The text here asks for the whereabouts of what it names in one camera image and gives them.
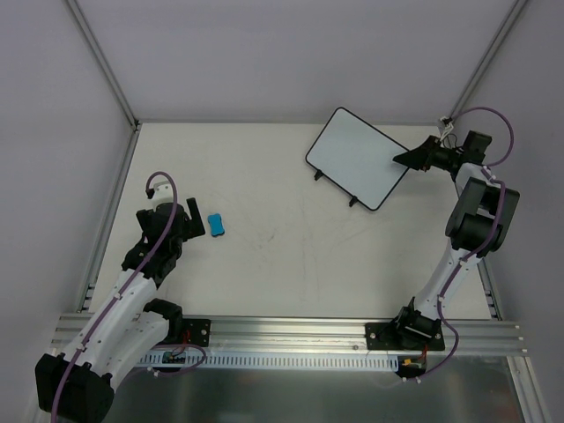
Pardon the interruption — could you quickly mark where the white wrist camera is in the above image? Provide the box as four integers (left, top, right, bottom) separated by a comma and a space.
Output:
439, 116, 454, 143
147, 182, 174, 211

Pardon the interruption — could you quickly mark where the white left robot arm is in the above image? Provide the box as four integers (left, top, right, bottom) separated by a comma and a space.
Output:
34, 198, 210, 422

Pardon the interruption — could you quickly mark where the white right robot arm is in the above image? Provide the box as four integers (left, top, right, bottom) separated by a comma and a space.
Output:
375, 130, 520, 351

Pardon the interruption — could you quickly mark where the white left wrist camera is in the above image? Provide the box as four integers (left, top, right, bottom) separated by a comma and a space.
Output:
147, 182, 174, 211

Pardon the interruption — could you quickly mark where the right aluminium frame post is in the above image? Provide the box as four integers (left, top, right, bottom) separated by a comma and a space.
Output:
449, 0, 529, 116

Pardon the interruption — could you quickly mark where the left aluminium frame post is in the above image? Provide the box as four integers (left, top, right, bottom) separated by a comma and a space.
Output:
63, 0, 141, 131

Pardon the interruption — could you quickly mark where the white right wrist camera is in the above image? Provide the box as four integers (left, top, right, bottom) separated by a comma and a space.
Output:
439, 116, 454, 143

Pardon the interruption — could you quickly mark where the white slotted cable duct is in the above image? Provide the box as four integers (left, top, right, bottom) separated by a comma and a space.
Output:
136, 349, 399, 372

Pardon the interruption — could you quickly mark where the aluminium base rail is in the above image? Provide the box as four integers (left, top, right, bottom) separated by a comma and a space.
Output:
51, 311, 528, 353

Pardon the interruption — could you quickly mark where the small white whiteboard black frame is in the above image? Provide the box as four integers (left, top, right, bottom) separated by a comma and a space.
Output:
305, 107, 408, 212

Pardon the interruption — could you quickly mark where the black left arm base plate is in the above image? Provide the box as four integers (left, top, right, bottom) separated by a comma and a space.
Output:
180, 318, 212, 347

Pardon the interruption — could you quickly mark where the blue whiteboard eraser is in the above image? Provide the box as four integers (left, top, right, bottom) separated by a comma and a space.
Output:
207, 213, 226, 238

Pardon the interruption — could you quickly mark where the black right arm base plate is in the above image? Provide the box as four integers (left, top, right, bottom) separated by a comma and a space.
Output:
365, 322, 445, 352

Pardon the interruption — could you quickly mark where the aluminium frame post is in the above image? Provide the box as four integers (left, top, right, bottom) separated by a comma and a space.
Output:
63, 0, 141, 131
449, 0, 529, 116

